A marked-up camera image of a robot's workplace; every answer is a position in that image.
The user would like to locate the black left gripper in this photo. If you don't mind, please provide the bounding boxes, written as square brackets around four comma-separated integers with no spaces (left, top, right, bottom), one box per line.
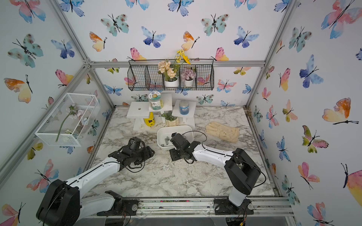
[131,145,156,164]

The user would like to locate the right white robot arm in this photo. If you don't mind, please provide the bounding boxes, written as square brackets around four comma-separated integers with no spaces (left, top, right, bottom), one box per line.
[169,133,263,207]

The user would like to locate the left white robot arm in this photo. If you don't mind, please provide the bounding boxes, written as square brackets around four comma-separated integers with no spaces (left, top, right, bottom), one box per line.
[36,137,155,226]

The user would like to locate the white plastic storage box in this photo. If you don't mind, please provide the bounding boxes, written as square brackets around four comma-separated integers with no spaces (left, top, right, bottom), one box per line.
[157,125,194,150]

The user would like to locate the small potted green plant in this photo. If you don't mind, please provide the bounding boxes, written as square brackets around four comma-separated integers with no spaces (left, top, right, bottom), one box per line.
[161,112,180,127]

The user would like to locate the white tiered display stand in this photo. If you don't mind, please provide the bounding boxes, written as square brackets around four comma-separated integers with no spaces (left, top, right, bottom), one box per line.
[126,94,196,131]

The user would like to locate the blue can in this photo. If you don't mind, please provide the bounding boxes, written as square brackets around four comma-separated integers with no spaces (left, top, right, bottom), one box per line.
[179,100,189,115]

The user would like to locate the beige work glove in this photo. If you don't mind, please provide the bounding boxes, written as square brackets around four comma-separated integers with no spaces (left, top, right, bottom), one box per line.
[206,121,239,143]

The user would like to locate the green lidded white jar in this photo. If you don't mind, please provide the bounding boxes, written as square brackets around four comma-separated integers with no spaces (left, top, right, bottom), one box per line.
[148,91,164,111]

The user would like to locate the peach flowers in white pot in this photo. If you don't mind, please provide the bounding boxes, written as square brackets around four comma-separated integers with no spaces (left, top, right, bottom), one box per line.
[157,61,180,88]

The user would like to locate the purple flowers in white pot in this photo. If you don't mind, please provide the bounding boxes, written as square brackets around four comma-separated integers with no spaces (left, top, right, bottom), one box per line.
[181,68,196,87]

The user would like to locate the artificial pink flower stem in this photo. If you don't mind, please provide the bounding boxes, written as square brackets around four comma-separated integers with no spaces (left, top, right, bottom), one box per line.
[55,104,84,142]

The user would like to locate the yellow artificial flower sprig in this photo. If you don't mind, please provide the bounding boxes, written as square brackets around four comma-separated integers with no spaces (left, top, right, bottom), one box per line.
[174,50,190,65]

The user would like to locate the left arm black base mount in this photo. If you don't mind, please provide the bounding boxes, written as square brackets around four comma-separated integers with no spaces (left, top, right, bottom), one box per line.
[97,190,140,216]

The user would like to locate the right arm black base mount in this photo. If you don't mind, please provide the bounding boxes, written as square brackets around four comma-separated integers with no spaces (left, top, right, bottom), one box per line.
[213,198,254,215]

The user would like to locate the white mesh wall box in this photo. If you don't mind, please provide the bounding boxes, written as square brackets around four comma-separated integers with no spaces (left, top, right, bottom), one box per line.
[35,93,100,147]

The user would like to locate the black wire wall basket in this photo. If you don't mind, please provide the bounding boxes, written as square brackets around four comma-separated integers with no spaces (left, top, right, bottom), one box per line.
[125,58,215,91]

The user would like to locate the aluminium front rail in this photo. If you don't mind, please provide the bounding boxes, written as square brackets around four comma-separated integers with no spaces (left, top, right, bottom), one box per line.
[79,195,294,219]

